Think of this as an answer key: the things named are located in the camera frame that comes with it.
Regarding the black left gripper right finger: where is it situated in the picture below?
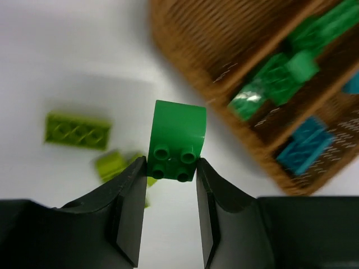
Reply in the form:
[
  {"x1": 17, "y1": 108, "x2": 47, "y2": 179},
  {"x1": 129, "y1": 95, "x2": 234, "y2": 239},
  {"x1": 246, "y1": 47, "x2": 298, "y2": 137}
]
[{"x1": 196, "y1": 158, "x2": 358, "y2": 268}]

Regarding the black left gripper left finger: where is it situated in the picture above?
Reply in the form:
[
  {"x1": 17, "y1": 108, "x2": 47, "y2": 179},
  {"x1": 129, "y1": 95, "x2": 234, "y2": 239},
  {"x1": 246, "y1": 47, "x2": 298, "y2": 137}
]
[{"x1": 1, "y1": 157, "x2": 146, "y2": 268}]

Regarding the lime green 2x4 lego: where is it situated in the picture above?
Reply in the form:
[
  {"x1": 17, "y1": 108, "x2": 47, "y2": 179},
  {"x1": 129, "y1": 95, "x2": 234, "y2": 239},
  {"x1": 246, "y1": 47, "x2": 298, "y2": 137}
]
[{"x1": 44, "y1": 112, "x2": 112, "y2": 151}]

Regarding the teal 2x4 lego brick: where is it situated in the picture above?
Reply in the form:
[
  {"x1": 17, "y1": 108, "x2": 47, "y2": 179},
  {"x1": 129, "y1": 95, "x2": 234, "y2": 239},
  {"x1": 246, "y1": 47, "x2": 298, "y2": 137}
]
[{"x1": 277, "y1": 116, "x2": 334, "y2": 175}]

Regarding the green square lego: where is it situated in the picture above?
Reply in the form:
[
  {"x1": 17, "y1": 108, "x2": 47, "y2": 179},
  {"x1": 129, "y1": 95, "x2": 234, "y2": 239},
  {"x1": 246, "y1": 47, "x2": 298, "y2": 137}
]
[
  {"x1": 147, "y1": 100, "x2": 207, "y2": 182},
  {"x1": 286, "y1": 50, "x2": 319, "y2": 84}
]

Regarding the teal frog picture lego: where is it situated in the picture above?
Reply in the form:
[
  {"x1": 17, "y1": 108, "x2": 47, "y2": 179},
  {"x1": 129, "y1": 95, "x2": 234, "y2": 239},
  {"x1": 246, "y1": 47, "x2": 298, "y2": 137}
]
[{"x1": 342, "y1": 71, "x2": 359, "y2": 95}]

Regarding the green 2x4 plate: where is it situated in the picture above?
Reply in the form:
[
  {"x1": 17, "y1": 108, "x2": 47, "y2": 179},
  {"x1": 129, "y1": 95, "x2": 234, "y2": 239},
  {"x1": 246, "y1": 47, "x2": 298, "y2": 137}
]
[{"x1": 287, "y1": 0, "x2": 358, "y2": 58}]

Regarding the brown wicker divided basket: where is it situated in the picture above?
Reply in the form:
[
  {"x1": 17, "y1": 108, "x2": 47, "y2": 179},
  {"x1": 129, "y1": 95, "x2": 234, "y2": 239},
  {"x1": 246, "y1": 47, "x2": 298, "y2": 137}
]
[{"x1": 149, "y1": 1, "x2": 358, "y2": 196}]

